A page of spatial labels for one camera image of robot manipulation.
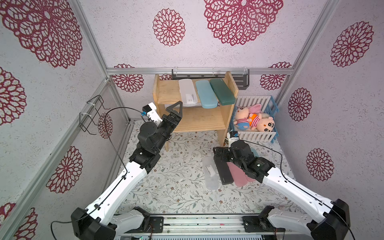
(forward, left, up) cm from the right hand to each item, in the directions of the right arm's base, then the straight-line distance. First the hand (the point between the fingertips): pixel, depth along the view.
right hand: (223, 149), depth 79 cm
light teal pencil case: (+11, -25, -20) cm, 34 cm away
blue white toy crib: (+48, -42, -12) cm, 65 cm away
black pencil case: (-3, -2, -18) cm, 19 cm away
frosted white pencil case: (-6, +6, -19) cm, 21 cm away
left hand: (+4, +21, +26) cm, 33 cm away
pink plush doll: (+33, -17, -7) cm, 38 cm away
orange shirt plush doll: (+29, -28, -9) cm, 41 cm away
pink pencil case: (-22, -6, +14) cm, 26 cm away
